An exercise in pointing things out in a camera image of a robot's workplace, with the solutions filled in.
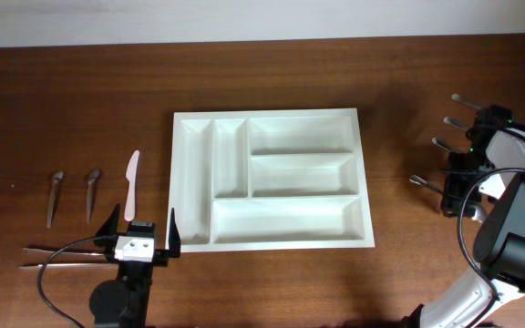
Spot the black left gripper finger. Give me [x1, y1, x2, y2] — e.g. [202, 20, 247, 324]
[167, 208, 181, 258]
[96, 204, 120, 237]

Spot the large metal spoon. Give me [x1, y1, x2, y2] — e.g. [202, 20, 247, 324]
[409, 175, 444, 194]
[431, 138, 460, 154]

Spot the metal fork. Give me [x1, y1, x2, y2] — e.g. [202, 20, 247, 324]
[451, 93, 484, 110]
[443, 117, 469, 131]

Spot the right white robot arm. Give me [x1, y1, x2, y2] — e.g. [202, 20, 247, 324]
[167, 106, 525, 327]

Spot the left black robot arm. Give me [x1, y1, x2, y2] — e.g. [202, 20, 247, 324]
[89, 205, 181, 328]

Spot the small metal teaspoon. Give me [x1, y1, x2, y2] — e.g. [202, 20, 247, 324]
[86, 168, 100, 223]
[46, 171, 64, 229]

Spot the pink plastic knife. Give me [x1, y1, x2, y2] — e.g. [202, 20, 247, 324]
[124, 150, 140, 221]

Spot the small metal teaspoon far left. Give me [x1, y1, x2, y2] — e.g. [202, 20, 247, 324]
[46, 171, 64, 229]

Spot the white cutlery tray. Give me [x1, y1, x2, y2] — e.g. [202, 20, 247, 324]
[168, 108, 375, 253]

